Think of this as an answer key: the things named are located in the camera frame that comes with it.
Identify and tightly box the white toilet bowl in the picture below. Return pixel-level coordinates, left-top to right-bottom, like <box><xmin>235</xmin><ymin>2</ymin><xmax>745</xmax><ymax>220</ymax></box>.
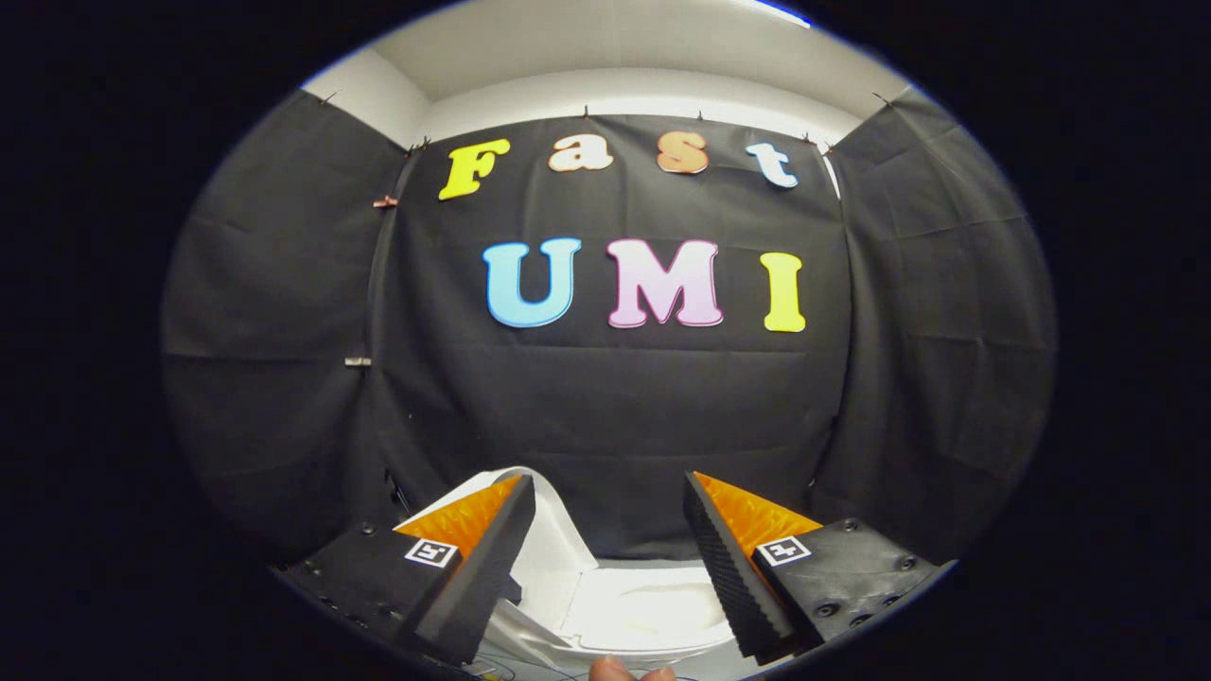
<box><xmin>483</xmin><ymin>558</ymin><xmax>748</xmax><ymax>669</ymax></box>

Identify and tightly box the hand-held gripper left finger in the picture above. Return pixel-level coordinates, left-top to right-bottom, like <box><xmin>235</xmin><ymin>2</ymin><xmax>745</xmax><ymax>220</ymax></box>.
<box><xmin>272</xmin><ymin>473</ymin><xmax>537</xmax><ymax>667</ymax></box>

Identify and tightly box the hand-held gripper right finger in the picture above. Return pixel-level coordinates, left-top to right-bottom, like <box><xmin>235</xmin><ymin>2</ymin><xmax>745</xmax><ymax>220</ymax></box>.
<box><xmin>683</xmin><ymin>470</ymin><xmax>957</xmax><ymax>663</ymax></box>

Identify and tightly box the black backdrop cloth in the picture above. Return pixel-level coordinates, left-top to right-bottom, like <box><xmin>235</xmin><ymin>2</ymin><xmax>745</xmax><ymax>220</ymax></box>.
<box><xmin>161</xmin><ymin>87</ymin><xmax>1058</xmax><ymax>568</ymax></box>

